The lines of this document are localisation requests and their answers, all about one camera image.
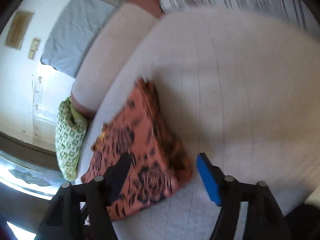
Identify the pink bolster cushion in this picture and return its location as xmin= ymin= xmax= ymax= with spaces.
xmin=71 ymin=0 xmax=164 ymax=119

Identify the orange black floral garment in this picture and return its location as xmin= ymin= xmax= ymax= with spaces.
xmin=81 ymin=79 xmax=193 ymax=221

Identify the green white patterned pillow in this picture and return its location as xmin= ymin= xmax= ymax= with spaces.
xmin=55 ymin=97 xmax=88 ymax=181

